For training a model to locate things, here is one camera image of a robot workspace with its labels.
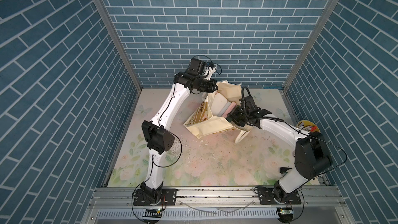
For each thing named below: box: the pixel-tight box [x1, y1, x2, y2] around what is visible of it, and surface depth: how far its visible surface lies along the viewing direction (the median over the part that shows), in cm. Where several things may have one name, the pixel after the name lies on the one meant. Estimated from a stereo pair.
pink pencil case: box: [221, 101, 237, 119], surface depth 95 cm
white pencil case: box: [210, 92, 229, 117], surface depth 97 cm
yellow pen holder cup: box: [296, 119, 321, 133], surface depth 87 cm
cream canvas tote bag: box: [183, 80, 253, 145], surface depth 84 cm
